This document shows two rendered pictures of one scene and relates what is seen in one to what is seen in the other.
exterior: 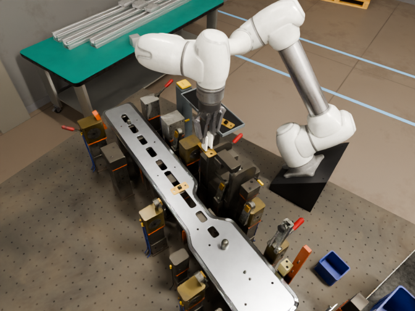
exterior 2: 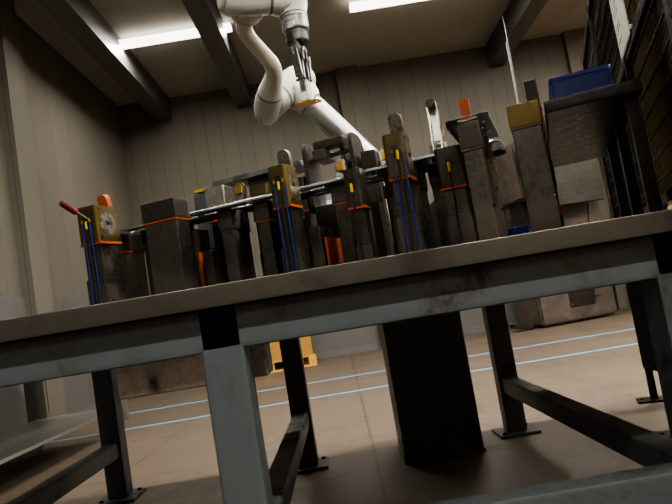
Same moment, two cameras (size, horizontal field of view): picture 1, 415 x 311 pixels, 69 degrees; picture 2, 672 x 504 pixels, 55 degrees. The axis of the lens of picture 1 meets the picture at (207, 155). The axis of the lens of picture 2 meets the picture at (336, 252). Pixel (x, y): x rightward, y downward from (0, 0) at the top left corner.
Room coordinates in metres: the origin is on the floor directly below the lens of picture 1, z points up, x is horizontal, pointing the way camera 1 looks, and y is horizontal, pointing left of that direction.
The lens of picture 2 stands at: (-0.94, 1.14, 0.63)
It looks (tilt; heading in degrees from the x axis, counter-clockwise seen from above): 5 degrees up; 327
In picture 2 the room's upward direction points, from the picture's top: 9 degrees counter-clockwise
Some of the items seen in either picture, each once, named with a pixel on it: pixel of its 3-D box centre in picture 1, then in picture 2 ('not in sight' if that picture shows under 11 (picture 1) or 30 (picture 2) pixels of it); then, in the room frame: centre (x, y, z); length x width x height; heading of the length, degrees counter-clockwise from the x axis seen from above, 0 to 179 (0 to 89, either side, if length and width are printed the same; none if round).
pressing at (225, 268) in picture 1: (176, 186); (283, 196); (0.82, 0.14, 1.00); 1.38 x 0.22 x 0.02; 38
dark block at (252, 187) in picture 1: (244, 211); (380, 212); (0.76, -0.19, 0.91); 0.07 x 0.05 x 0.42; 128
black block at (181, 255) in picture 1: (177, 272); (360, 221); (0.48, 0.10, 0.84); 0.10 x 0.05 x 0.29; 128
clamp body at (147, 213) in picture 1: (152, 232); (289, 226); (0.64, 0.23, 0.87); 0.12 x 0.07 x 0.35; 128
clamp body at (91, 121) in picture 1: (95, 145); (101, 264); (1.15, 0.64, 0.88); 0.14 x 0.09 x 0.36; 128
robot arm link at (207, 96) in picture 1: (210, 89); (295, 25); (0.79, 0.00, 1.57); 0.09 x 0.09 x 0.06
